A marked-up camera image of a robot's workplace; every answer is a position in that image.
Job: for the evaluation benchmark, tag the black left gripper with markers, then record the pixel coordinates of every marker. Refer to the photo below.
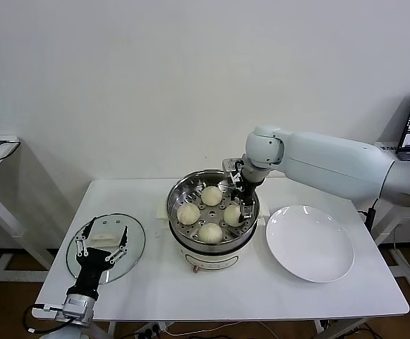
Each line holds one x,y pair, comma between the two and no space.
90,268

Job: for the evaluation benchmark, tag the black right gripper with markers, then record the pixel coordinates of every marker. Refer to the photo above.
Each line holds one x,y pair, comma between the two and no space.
247,192

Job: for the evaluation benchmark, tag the white steamed baozi bun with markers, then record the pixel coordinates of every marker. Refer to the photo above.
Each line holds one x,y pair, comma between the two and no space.
210,233
188,213
210,196
232,216

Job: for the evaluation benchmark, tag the round glass pot lid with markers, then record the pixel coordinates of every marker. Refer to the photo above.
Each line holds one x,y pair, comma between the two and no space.
134,233

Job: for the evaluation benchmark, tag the stainless steel steamer basket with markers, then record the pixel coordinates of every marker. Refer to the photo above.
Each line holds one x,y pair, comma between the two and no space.
190,233

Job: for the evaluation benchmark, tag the stainless steel steamer pot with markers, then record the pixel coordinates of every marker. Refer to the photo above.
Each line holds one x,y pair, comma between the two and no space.
208,259

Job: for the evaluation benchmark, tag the white ceramic plate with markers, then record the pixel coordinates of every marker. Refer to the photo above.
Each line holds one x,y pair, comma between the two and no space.
307,243

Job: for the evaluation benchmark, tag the white power strip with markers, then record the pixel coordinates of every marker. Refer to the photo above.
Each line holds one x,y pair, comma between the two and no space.
151,332

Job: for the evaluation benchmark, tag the white side table with laptop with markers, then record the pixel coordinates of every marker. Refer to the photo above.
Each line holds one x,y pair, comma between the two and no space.
407,273

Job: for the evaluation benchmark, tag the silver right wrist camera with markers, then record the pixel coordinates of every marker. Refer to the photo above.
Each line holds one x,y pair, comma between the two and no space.
231,165

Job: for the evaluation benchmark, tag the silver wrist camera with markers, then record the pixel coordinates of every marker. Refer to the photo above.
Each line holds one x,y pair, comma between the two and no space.
79,309
231,165

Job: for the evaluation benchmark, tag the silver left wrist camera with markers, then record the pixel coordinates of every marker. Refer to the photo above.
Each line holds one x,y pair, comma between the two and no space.
79,309

